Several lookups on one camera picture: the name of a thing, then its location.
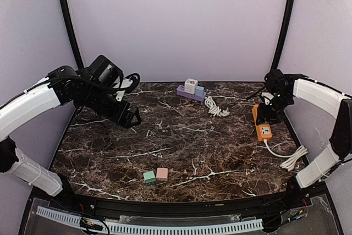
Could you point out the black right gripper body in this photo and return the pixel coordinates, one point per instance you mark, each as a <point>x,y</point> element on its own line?
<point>273,114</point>

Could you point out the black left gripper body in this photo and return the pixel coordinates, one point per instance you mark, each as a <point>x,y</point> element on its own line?
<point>95,99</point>

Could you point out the orange power strip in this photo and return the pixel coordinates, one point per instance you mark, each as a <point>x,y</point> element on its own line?
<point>263,131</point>

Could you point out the purple power strip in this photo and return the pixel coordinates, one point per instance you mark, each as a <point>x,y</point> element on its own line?
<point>180,92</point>

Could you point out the white cube power socket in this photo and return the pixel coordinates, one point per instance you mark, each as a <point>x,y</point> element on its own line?
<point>190,86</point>

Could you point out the light blue charger plug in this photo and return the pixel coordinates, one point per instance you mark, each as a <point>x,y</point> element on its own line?
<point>199,91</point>

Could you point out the green charger plug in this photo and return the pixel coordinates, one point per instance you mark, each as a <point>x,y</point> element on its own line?
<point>149,178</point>

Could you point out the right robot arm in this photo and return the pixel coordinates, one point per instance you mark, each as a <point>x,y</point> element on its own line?
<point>282,90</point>

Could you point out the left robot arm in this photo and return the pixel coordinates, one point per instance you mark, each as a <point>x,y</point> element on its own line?
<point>100,90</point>

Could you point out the pink charger plug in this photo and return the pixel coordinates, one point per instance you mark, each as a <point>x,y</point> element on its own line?
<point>162,174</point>

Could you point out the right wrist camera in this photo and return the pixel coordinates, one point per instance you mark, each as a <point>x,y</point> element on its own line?
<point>272,78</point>

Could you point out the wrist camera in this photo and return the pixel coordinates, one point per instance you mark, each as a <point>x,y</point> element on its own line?
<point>272,78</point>
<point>105,71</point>

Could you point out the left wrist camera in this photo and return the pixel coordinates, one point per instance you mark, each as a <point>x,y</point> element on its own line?
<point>105,71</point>

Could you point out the white slotted cable duct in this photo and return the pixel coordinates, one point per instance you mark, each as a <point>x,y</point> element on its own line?
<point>154,225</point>

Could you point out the black frame post left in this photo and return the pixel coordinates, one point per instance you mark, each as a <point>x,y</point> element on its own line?
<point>71,33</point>

